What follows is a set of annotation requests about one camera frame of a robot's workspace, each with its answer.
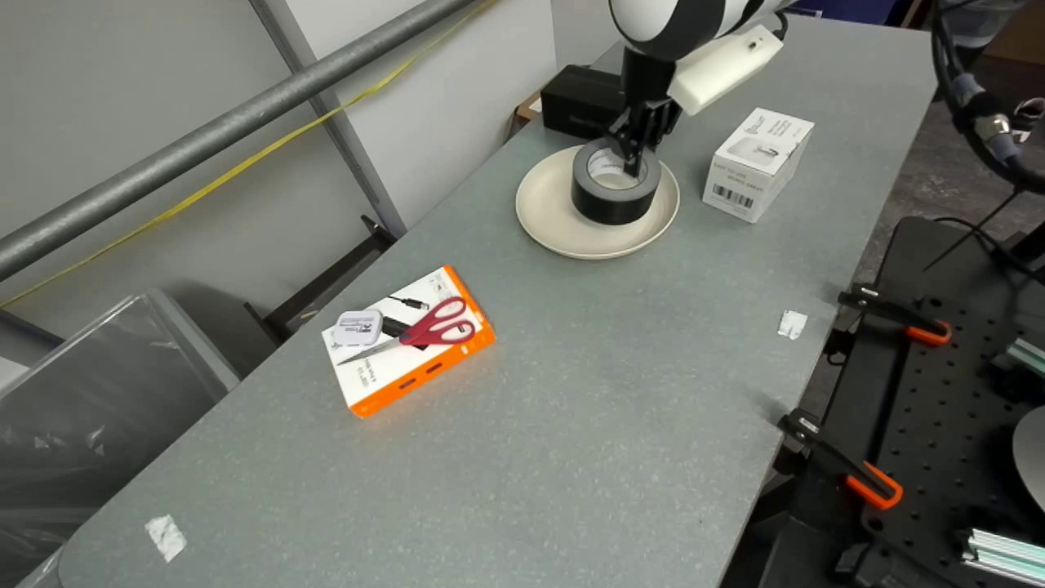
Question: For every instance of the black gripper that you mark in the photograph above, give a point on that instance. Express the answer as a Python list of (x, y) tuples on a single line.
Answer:
[(647, 92)]

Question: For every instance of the black masking tape roll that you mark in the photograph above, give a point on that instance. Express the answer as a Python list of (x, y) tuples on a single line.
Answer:
[(615, 197)]

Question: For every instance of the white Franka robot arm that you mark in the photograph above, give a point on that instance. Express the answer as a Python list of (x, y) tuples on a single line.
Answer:
[(664, 19)]

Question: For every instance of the beige round plate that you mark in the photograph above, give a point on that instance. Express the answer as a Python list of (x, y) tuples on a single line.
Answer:
[(544, 208)]

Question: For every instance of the white tape piece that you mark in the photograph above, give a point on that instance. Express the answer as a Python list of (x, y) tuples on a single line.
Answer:
[(791, 325), (163, 538)]

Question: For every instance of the black rectangular box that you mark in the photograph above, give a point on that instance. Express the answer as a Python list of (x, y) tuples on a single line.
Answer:
[(575, 100)]

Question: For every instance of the white printed carton box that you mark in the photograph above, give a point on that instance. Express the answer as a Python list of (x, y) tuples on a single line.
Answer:
[(755, 164)]

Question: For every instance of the small white square pad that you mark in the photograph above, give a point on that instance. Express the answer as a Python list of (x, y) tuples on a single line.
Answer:
[(359, 325)]

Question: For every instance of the orange and white flat box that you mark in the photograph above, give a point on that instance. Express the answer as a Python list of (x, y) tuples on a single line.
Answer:
[(376, 376)]

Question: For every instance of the black perforated base board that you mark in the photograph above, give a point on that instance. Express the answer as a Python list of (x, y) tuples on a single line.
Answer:
[(947, 435)]

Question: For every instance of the grey metal pipe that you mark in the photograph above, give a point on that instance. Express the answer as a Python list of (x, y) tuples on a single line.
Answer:
[(215, 130)]

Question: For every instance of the teal metal bar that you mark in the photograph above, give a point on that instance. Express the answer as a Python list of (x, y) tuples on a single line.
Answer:
[(1023, 355)]

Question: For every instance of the silver aluminium extrusion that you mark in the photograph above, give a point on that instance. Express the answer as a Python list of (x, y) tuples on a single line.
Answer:
[(1007, 557)]

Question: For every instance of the grey plastic bin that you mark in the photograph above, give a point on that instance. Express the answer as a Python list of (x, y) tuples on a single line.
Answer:
[(98, 411)]

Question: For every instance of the grey vertical metal post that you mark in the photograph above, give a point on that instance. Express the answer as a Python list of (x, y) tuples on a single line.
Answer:
[(327, 117)]

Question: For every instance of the black bracket behind table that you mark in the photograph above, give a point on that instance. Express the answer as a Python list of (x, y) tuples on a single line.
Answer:
[(327, 277)]

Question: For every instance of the grey round base plate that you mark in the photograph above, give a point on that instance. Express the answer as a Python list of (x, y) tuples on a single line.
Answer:
[(1033, 457)]

